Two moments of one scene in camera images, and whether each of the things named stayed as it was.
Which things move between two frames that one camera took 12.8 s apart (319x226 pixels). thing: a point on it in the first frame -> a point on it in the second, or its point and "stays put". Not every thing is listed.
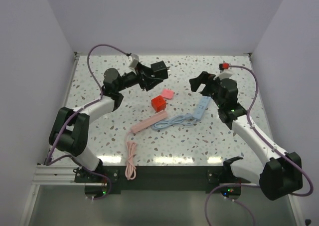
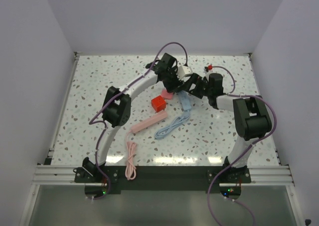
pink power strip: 148,121 stays put
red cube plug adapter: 159,104 stays put
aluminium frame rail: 56,175 stays put
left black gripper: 148,83 -> 172,88
